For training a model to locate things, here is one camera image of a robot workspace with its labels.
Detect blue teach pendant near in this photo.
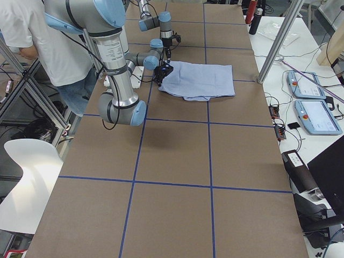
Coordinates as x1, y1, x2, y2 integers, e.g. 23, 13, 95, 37
294, 99, 342, 135

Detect black monitor stand device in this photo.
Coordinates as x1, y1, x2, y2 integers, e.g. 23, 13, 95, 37
282, 150, 343, 248

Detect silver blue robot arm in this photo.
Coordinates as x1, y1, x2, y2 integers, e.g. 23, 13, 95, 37
44, 1, 174, 126
137, 0, 174, 63

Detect blue teach pendant far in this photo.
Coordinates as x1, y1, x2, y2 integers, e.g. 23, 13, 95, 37
287, 71, 326, 100

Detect black laptop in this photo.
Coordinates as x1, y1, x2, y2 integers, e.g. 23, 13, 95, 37
307, 137, 343, 214

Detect grey aluminium frame post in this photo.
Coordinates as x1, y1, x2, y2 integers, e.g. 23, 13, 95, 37
257, 0, 304, 84

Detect red bottle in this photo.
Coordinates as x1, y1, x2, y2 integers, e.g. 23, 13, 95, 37
245, 0, 257, 24

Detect blue teach pendant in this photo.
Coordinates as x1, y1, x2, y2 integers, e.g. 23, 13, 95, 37
287, 71, 326, 100
294, 99, 342, 135

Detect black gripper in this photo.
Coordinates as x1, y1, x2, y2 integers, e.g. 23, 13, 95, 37
152, 57, 174, 86
161, 38, 172, 58

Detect person in white shirt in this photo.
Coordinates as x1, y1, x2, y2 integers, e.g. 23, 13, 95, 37
1, 1, 97, 117

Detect black bottle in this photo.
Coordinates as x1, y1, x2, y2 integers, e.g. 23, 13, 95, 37
248, 8, 263, 35

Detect light blue striped shirt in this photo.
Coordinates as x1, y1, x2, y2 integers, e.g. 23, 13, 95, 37
159, 61, 235, 101

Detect white chair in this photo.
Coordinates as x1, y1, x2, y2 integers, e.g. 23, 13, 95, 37
1, 139, 63, 234

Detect clear plastic bag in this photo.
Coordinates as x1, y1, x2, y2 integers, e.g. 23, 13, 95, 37
257, 21, 301, 48

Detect red circuit board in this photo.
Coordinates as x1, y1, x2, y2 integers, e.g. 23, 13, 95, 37
268, 105, 280, 119

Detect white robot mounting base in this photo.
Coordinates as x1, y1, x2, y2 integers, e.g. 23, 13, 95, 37
98, 38, 144, 91

